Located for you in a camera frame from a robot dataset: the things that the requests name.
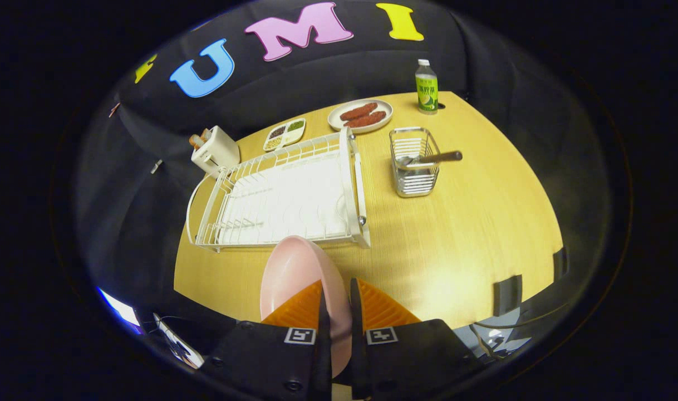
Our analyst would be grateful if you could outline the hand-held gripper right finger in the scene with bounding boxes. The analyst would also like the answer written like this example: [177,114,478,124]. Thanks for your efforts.
[348,278,485,400]

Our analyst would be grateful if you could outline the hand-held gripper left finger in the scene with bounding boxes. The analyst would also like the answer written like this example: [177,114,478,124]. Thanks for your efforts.
[199,280,332,400]

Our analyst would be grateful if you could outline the pink plate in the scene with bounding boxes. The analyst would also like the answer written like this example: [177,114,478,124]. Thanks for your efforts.
[260,235,354,379]

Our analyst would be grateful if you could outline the white wire dish rack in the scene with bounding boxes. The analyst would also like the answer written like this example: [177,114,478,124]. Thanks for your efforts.
[186,127,372,253]

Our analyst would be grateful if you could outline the silver wire basket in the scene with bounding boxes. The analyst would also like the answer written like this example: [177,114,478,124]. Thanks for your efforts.
[389,127,441,199]

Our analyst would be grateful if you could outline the dark handled metal spoon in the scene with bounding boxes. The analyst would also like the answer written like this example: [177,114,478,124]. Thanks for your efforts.
[397,150,463,170]

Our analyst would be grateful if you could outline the white sausage dish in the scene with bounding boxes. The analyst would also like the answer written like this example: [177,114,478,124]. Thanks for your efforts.
[327,99,394,135]

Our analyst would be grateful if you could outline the white side table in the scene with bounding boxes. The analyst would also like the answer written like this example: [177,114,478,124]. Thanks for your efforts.
[153,312,205,370]

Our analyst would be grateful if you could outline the computer monitor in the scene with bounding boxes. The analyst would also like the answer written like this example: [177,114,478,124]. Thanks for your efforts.
[97,287,143,329]

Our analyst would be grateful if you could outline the white toaster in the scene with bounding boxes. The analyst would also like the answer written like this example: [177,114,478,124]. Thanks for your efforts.
[190,126,241,178]

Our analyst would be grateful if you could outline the white divided seed tray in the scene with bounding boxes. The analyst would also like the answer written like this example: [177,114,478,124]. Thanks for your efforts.
[263,118,307,153]

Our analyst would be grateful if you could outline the red sausage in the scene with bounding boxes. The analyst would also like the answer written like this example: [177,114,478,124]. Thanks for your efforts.
[345,111,387,128]
[340,102,379,121]

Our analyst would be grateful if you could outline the green label drink bottle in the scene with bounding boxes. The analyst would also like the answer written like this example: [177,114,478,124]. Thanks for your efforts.
[415,59,439,115]

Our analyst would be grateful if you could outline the black backdrop cloth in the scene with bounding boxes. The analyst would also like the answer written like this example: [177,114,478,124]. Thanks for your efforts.
[75,0,629,312]

